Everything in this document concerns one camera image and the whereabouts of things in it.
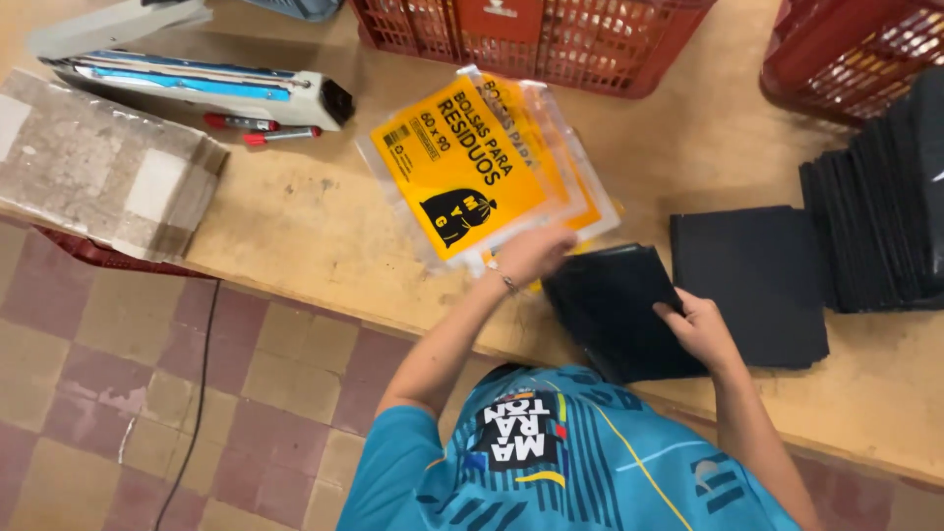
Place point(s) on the person's right hand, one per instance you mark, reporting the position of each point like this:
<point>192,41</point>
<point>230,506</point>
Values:
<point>704,333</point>

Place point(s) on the person's left hand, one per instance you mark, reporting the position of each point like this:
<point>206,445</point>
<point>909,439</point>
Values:
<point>532,254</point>

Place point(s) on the person's left fingers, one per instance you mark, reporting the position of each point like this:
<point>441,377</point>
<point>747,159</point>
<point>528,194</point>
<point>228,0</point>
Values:
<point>562,240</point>

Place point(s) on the black bags bundle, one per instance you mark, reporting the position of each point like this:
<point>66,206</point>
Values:
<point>612,310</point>

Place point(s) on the yellow label clear packet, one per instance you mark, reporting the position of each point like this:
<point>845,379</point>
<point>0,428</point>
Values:
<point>461,169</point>

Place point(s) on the pile of yellow label packets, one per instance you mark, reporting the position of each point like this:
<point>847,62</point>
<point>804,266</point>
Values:
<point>582,184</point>

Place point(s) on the flat stack of black bags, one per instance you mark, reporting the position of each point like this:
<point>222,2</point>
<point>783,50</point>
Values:
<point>752,284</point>

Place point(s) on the red plastic crate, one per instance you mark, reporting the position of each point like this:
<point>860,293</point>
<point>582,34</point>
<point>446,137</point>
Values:
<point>848,59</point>
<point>590,40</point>

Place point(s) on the person's teal printed shirt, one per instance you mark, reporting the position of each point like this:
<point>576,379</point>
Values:
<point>560,464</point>

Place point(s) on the long row of black bags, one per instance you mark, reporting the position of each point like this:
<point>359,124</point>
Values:
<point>877,214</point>

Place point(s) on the blue grey object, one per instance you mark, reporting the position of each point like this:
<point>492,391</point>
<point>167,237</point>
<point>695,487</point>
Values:
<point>302,7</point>

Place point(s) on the white blue heat sealer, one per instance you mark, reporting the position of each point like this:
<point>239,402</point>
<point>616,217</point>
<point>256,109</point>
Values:
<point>199,81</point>

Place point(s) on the dark red crate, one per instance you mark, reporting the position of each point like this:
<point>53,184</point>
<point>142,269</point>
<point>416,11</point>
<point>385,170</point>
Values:
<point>103,256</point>

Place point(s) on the taped cardboard box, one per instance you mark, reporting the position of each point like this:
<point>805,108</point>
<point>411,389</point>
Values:
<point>96,162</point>

